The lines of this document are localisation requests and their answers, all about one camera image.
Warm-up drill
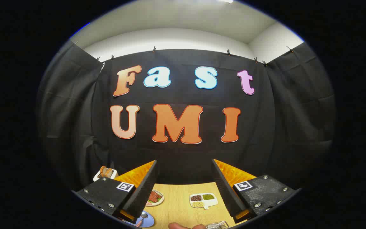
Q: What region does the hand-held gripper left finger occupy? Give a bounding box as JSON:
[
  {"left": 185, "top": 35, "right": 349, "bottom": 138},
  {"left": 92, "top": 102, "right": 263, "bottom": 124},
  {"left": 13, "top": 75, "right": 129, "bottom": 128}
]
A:
[{"left": 73, "top": 160, "right": 158, "bottom": 224}]

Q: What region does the white round plate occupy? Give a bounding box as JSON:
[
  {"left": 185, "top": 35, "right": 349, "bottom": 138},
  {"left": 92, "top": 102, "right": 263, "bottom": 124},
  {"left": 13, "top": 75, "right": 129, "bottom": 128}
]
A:
[{"left": 145, "top": 189, "right": 164, "bottom": 207}]

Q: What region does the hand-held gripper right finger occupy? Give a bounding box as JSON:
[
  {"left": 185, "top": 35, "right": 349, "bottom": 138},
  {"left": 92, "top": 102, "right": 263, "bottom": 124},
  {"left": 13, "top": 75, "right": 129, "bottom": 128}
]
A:
[{"left": 211, "top": 159, "right": 298, "bottom": 224}]

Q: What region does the white toaster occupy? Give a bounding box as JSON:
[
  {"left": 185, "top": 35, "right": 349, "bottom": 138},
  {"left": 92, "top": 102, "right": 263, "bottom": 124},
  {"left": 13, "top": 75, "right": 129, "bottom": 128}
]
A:
[{"left": 93, "top": 169, "right": 118, "bottom": 182}]

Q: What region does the blue round plate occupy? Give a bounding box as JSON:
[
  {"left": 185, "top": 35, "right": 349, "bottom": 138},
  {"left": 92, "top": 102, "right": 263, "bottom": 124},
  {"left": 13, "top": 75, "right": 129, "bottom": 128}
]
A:
[{"left": 128, "top": 211, "right": 155, "bottom": 228}]

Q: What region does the white divided tray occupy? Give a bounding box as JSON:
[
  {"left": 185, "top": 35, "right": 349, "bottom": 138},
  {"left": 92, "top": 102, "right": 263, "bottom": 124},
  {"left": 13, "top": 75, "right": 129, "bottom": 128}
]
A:
[{"left": 189, "top": 193, "right": 219, "bottom": 210}]

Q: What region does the spoon with red checked handle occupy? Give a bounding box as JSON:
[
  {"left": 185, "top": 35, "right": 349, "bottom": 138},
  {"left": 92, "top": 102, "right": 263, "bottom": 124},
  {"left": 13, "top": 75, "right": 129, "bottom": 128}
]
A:
[{"left": 135, "top": 212, "right": 149, "bottom": 227}]

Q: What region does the metal wire basket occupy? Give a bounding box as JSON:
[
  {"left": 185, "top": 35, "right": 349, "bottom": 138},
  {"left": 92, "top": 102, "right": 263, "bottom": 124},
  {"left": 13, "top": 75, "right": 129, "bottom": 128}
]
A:
[{"left": 206, "top": 221, "right": 230, "bottom": 229}]

